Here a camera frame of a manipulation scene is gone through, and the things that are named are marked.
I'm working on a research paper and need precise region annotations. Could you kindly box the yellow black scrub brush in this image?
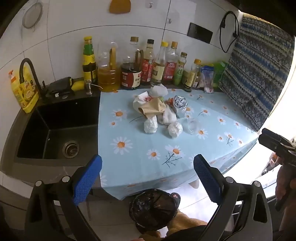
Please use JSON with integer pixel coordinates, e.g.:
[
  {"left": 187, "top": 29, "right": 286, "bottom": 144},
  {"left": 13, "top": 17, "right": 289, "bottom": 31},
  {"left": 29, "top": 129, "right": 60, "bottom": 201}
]
[{"left": 46, "top": 77, "right": 85, "bottom": 98}]

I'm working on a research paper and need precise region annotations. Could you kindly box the yellow dish soap bottle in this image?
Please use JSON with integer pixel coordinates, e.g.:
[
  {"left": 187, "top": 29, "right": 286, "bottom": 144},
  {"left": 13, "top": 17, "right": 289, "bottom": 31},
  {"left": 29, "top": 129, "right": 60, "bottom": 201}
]
[{"left": 9, "top": 65, "right": 39, "bottom": 113}]

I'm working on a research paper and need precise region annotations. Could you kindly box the clear plastic cup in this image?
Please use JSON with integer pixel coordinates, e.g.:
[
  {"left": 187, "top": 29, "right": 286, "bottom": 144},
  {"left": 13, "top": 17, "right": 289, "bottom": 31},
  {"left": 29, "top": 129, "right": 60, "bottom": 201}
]
[{"left": 187, "top": 118, "right": 200, "bottom": 135}]

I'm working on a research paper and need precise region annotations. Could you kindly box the tissue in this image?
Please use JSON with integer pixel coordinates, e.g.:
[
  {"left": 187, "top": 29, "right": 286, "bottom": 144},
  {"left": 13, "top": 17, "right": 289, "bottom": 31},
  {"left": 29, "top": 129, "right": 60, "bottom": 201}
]
[{"left": 157, "top": 104, "right": 177, "bottom": 126}]

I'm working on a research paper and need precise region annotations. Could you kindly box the white paper bag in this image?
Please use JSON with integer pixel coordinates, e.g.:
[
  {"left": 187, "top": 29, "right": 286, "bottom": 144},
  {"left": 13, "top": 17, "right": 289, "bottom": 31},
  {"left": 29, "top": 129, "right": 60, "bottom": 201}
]
[{"left": 132, "top": 91, "right": 152, "bottom": 113}]

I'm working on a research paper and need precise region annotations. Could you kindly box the daisy print blue tablecloth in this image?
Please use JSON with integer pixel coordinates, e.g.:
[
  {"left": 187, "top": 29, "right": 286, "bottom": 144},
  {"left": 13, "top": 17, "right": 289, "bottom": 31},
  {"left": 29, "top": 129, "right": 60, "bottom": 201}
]
[{"left": 98, "top": 89, "right": 258, "bottom": 200}]

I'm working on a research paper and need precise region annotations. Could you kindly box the green label sauce bottle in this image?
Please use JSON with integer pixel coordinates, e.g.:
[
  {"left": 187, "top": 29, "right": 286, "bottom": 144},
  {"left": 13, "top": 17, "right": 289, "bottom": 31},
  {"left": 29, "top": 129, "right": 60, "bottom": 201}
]
[{"left": 82, "top": 36, "right": 97, "bottom": 84}]

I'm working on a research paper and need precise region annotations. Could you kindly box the large cooking oil jug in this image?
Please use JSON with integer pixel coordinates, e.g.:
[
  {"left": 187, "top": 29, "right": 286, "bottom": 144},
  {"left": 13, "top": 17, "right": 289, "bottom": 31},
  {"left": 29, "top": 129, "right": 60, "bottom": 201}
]
[{"left": 97, "top": 41, "right": 120, "bottom": 92}]

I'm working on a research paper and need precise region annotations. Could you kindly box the person's right hand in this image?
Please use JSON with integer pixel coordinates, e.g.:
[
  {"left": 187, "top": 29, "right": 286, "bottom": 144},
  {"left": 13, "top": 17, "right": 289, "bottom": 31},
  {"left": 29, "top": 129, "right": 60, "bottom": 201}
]
[{"left": 275, "top": 167, "right": 295, "bottom": 231}]

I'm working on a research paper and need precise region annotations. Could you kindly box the red label vinegar bottle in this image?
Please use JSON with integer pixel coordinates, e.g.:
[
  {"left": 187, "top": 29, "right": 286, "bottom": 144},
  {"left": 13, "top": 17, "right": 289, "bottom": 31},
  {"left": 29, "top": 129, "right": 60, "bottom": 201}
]
[{"left": 141, "top": 39, "right": 154, "bottom": 85}]

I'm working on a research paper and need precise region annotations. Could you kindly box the black wall socket panel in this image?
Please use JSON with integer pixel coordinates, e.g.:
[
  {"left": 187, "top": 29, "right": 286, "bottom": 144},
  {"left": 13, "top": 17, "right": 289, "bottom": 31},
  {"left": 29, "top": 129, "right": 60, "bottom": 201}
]
[{"left": 187, "top": 23, "right": 213, "bottom": 44}]

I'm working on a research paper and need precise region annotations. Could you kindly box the brown paper bag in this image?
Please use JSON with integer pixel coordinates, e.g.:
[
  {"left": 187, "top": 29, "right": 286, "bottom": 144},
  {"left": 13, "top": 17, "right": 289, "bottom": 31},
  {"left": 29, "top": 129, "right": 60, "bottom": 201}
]
[{"left": 138, "top": 98, "right": 166, "bottom": 118}]

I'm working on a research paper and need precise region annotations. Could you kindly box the patterned blue woven cloth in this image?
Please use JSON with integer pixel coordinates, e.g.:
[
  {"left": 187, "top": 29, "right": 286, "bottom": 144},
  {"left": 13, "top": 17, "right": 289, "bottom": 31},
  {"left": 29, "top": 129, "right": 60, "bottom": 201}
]
[{"left": 219, "top": 14, "right": 295, "bottom": 131}]

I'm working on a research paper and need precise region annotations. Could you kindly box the chrome soap dispenser pump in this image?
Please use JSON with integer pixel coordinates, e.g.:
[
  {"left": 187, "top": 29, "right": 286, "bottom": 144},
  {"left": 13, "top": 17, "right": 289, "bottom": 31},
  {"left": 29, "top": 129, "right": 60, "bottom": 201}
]
[{"left": 84, "top": 79, "right": 103, "bottom": 95}]

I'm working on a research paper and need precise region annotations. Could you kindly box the black-lined trash bin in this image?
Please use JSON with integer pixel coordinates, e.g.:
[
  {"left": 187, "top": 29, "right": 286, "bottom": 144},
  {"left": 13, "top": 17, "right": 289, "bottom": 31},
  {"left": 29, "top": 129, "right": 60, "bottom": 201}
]
[{"left": 129, "top": 189, "right": 178, "bottom": 233}]

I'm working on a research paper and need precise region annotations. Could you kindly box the blue white snack packet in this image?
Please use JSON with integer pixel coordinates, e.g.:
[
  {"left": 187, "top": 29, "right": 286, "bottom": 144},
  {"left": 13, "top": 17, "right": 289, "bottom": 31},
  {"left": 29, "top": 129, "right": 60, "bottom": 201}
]
[{"left": 200, "top": 65, "right": 214, "bottom": 93}]

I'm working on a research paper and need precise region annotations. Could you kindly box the black power cable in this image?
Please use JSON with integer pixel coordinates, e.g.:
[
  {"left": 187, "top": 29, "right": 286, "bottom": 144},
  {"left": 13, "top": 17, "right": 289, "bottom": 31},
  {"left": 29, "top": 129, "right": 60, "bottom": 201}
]
[{"left": 218, "top": 10, "right": 240, "bottom": 54}]

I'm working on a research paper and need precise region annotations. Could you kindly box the silver foil wrapper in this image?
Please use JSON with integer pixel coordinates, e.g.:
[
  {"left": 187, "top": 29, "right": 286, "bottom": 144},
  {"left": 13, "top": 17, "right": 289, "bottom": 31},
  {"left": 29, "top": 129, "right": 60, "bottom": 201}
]
[{"left": 172, "top": 95, "right": 188, "bottom": 118}]

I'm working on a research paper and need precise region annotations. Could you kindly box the small sesame oil bottle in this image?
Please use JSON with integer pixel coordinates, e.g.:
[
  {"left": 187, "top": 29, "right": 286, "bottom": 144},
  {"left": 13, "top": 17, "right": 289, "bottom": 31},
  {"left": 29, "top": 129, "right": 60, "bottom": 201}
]
[{"left": 184, "top": 59, "right": 201, "bottom": 92}]

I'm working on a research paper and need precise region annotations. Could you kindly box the green label small bottle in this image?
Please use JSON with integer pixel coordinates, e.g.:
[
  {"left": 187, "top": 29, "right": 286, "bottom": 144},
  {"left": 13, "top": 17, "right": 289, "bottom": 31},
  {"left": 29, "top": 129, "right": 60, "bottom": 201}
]
[{"left": 173, "top": 52, "right": 187, "bottom": 86}]

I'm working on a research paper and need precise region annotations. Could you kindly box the green plastic packet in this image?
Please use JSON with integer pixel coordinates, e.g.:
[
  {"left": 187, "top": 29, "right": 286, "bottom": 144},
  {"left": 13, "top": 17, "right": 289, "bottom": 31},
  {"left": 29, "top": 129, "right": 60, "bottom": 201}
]
[{"left": 213, "top": 61, "right": 228, "bottom": 89}]

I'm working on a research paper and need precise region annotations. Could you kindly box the dark soy sauce jug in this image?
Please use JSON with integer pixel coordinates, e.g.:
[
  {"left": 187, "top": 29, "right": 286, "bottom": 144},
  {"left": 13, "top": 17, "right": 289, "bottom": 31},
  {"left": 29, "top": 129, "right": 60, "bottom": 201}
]
[{"left": 120, "top": 36, "right": 144, "bottom": 90}]

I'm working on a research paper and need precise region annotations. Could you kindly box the wooden spatula on wall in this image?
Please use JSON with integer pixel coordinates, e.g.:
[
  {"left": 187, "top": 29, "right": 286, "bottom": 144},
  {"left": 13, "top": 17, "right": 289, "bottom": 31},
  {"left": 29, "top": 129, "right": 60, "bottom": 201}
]
[{"left": 109, "top": 0, "right": 131, "bottom": 14}]

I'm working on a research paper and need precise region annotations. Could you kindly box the white tissue ball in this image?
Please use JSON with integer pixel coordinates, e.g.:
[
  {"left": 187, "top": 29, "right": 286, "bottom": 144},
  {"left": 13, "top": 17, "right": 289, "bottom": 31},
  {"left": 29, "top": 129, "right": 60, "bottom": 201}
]
[{"left": 144, "top": 116, "right": 158, "bottom": 133}]

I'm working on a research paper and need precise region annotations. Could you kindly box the black kitchen sink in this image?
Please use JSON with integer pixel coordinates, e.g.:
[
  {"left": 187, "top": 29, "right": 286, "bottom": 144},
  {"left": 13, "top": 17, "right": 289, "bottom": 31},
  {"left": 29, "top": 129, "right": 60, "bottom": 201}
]
[{"left": 1, "top": 91, "right": 100, "bottom": 183}]

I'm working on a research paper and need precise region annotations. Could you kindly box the black faucet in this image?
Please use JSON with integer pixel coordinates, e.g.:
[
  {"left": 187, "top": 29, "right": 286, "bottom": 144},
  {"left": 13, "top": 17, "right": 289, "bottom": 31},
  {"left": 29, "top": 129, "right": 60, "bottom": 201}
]
[{"left": 18, "top": 58, "right": 45, "bottom": 98}]

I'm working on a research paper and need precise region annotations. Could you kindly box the red label clear bottle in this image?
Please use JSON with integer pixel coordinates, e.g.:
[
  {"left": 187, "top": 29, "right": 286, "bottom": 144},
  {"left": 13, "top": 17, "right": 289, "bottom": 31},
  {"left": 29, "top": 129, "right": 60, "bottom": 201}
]
[{"left": 162, "top": 41, "right": 178, "bottom": 85}]

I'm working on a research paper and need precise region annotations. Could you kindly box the white napkin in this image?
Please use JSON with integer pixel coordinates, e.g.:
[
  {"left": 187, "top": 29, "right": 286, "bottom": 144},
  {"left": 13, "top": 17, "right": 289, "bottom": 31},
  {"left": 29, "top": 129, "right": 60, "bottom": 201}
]
[{"left": 168, "top": 121, "right": 183, "bottom": 138}]

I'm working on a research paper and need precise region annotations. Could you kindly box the yellow cap clear bottle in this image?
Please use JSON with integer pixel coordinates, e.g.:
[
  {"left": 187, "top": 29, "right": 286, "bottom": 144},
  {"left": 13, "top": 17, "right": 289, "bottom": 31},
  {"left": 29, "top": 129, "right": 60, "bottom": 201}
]
[{"left": 151, "top": 41, "right": 168, "bottom": 86}]

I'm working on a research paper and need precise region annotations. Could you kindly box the red snack wrapper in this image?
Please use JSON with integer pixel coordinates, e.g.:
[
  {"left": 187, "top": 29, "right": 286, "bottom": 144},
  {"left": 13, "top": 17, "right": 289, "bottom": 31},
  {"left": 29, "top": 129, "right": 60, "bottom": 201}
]
[{"left": 165, "top": 98, "right": 174, "bottom": 108}]

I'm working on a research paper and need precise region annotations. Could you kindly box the white tissue wad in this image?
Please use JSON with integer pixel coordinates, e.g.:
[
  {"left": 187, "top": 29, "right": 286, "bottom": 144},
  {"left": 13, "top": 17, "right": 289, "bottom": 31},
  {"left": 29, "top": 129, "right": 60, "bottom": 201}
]
[{"left": 149, "top": 84, "right": 168, "bottom": 98}]

